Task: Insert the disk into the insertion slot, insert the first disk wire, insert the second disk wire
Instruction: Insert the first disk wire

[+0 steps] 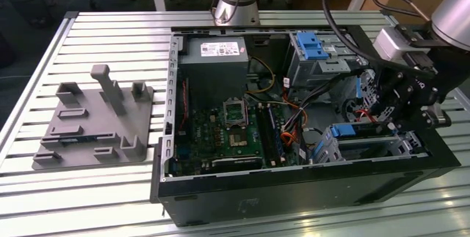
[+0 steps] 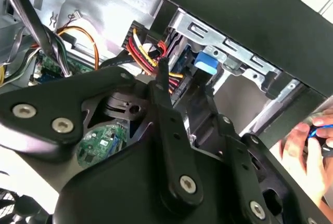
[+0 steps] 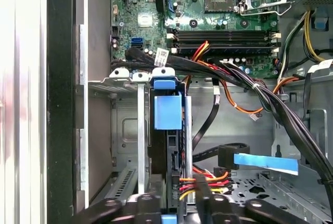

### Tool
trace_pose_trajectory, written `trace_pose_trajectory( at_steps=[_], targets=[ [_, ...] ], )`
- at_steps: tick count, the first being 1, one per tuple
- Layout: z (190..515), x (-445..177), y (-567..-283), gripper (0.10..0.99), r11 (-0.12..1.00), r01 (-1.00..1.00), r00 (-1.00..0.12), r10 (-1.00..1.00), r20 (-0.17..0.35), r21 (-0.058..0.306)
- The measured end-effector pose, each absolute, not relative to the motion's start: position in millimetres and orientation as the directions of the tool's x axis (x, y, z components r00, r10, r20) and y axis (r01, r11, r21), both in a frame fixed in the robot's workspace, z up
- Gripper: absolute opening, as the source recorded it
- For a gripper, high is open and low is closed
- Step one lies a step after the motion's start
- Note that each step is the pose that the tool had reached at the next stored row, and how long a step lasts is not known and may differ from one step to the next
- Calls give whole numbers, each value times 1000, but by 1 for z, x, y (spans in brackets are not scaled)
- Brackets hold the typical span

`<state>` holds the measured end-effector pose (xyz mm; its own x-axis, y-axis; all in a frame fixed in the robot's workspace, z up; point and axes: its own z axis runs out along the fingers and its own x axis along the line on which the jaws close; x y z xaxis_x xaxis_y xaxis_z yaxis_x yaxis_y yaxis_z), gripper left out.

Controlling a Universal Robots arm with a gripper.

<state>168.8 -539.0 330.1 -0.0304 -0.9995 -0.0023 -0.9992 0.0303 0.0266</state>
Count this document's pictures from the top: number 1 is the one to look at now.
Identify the green motherboard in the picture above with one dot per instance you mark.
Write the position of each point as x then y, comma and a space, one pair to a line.
208, 138

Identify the CPU socket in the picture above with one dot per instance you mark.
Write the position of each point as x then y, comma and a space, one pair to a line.
238, 140

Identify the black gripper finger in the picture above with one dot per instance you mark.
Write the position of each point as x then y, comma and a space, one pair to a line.
422, 120
394, 88

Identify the metal disk bay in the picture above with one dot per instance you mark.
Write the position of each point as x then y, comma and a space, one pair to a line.
326, 151

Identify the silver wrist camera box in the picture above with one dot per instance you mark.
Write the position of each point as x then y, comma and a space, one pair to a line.
390, 44

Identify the grey parts rack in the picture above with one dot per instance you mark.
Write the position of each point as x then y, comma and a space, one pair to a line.
95, 127

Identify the black graphics card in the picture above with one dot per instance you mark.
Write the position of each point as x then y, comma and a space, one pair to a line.
235, 163

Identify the black open PC case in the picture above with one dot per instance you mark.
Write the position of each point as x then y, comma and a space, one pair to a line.
279, 193

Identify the hard disk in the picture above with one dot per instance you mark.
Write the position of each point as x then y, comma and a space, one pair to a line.
343, 131

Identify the black table corner cap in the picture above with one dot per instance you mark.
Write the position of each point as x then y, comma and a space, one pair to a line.
71, 15
386, 13

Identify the installed RAM stick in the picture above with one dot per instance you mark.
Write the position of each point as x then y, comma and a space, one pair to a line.
275, 129

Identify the grey power supply unit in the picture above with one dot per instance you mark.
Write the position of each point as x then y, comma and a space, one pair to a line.
212, 77

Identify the metal drive cage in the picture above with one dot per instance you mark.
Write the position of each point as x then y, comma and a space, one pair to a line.
326, 69

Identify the RAM stick on rack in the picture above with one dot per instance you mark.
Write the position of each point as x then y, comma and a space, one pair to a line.
76, 140

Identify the blue drive cage latch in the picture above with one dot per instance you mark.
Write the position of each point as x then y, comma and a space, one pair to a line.
311, 47

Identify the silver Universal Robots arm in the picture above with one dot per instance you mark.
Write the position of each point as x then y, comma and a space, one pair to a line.
236, 3

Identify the black RAM slot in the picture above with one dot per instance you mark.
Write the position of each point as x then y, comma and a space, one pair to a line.
266, 135

